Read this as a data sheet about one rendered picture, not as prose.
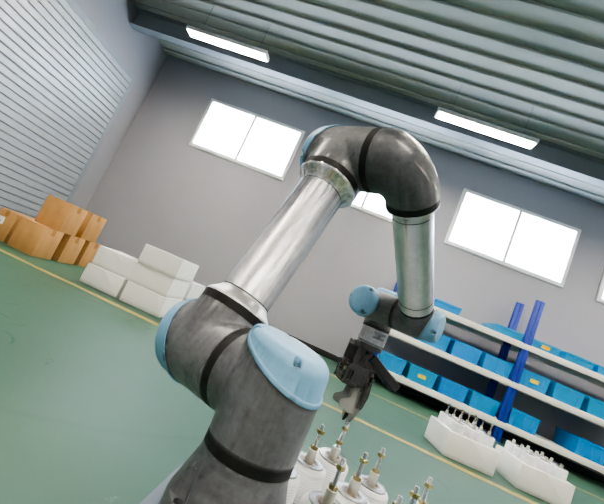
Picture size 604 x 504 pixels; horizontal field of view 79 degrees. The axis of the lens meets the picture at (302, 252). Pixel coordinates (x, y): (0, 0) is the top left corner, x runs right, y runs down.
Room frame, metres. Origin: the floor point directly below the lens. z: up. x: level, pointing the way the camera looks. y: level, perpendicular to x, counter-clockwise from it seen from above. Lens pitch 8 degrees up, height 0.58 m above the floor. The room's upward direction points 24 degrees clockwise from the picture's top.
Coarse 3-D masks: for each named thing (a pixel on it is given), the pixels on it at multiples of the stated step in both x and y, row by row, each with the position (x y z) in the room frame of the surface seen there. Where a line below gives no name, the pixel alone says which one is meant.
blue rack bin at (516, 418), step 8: (496, 400) 5.29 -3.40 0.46; (512, 408) 4.84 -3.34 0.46; (496, 416) 5.17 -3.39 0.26; (512, 416) 4.84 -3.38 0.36; (520, 416) 4.83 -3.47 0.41; (528, 416) 4.81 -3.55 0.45; (512, 424) 4.84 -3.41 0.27; (520, 424) 4.83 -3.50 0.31; (528, 424) 4.82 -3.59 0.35; (536, 424) 4.80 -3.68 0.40; (528, 432) 4.82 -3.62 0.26
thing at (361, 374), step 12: (348, 348) 1.01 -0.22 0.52; (360, 348) 0.98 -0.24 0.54; (372, 348) 0.97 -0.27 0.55; (348, 360) 0.98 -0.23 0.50; (360, 360) 0.99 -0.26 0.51; (336, 372) 1.03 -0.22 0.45; (348, 372) 0.97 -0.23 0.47; (360, 372) 0.97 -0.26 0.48; (372, 372) 0.98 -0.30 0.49; (348, 384) 0.97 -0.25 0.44; (360, 384) 0.98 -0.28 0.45
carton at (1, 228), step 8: (0, 208) 3.67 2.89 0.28; (0, 216) 3.66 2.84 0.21; (8, 216) 3.65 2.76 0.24; (16, 216) 3.63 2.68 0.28; (24, 216) 3.72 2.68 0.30; (0, 224) 3.65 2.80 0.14; (8, 224) 3.64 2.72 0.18; (16, 224) 3.66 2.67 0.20; (0, 232) 3.64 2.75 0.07; (8, 232) 3.63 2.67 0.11; (0, 240) 3.63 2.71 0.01
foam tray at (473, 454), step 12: (432, 420) 3.10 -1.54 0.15; (432, 432) 3.03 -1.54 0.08; (444, 432) 2.85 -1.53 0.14; (432, 444) 2.97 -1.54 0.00; (444, 444) 2.79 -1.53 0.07; (456, 444) 2.76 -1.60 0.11; (468, 444) 2.76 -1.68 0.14; (480, 444) 2.76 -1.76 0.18; (456, 456) 2.76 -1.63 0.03; (468, 456) 2.76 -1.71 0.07; (480, 456) 2.76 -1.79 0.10; (492, 456) 2.76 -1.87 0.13; (480, 468) 2.76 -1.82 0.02; (492, 468) 2.75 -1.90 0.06
